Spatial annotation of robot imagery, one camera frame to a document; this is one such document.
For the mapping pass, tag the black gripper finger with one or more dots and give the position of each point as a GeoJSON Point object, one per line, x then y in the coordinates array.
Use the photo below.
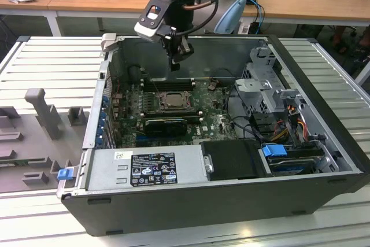
{"type": "Point", "coordinates": [174, 56]}

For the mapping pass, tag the silver square CPU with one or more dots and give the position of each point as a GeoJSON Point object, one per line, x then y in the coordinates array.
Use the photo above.
{"type": "Point", "coordinates": [174, 99]}

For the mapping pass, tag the CPU socket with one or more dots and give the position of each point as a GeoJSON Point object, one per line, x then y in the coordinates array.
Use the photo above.
{"type": "Point", "coordinates": [160, 96]}

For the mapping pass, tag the black round capacitor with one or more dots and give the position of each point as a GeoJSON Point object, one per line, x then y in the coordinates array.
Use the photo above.
{"type": "Point", "coordinates": [134, 74]}

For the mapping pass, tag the white power adapter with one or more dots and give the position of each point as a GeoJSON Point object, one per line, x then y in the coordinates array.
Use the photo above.
{"type": "Point", "coordinates": [244, 28]}

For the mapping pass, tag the black graphics card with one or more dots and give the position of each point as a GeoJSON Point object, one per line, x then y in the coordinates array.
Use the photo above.
{"type": "Point", "coordinates": [164, 127]}

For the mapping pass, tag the green motherboard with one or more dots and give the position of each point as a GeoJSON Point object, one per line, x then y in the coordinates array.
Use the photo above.
{"type": "Point", "coordinates": [214, 119]}

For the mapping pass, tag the grey metal drive cage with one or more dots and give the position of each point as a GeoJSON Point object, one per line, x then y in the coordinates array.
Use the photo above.
{"type": "Point", "coordinates": [254, 90]}

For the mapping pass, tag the grey power supply unit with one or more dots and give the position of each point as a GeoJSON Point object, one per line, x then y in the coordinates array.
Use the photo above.
{"type": "Point", "coordinates": [188, 169]}

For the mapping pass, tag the black plastic shroud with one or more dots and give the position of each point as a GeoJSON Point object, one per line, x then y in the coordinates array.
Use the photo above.
{"type": "Point", "coordinates": [231, 160]}

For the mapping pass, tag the hard disk in blue carrier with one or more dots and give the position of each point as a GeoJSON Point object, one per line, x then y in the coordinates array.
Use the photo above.
{"type": "Point", "coordinates": [273, 151]}

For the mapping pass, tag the black open PC case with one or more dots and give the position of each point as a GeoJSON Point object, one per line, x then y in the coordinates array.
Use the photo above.
{"type": "Point", "coordinates": [202, 209]}

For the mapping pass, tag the grey parts rack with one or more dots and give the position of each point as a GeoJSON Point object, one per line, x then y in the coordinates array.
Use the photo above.
{"type": "Point", "coordinates": [43, 143]}

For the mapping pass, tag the person's bare leg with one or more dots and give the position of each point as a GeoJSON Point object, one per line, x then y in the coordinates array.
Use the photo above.
{"type": "Point", "coordinates": [339, 38]}

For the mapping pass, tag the blue case clip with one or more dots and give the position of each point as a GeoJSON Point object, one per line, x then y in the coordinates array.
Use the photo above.
{"type": "Point", "coordinates": [64, 174]}

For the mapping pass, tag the green circuit board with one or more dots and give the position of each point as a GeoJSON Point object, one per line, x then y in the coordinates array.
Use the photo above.
{"type": "Point", "coordinates": [11, 162]}

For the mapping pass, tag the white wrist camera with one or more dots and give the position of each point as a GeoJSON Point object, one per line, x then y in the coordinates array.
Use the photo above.
{"type": "Point", "coordinates": [150, 22]}

